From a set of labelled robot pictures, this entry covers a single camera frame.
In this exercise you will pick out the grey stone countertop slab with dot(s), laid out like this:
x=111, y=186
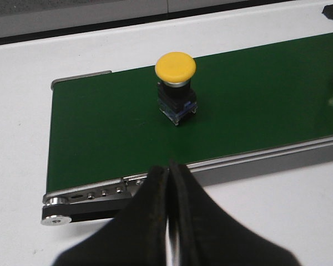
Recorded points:
x=24, y=17

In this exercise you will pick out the yellow mushroom push button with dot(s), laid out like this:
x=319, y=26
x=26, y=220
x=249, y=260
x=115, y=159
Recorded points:
x=176, y=98

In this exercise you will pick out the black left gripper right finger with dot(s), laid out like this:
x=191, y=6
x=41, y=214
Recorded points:
x=204, y=234

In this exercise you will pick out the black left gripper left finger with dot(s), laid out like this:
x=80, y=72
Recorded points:
x=135, y=236

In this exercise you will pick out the green conveyor belt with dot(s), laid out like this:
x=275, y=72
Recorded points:
x=109, y=126

